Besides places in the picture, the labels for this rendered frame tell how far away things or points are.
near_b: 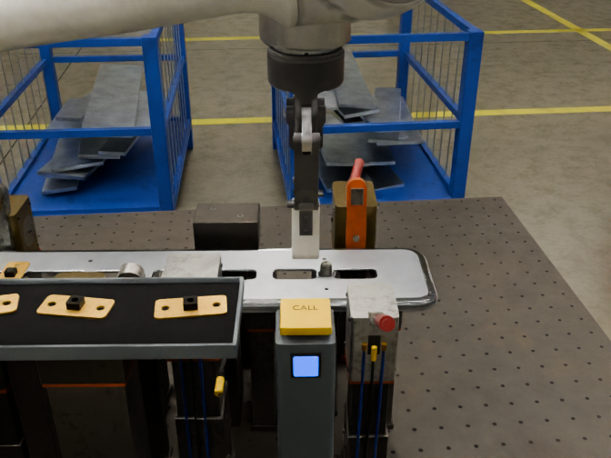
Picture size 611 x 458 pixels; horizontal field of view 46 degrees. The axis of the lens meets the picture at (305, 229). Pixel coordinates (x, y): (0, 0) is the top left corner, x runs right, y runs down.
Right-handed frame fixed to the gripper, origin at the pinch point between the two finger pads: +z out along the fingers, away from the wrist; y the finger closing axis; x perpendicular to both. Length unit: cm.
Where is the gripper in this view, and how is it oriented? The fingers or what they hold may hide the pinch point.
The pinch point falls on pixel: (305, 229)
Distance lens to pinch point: 78.4
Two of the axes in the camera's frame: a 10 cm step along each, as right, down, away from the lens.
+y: -0.2, -4.8, 8.8
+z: 0.0, 8.8, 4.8
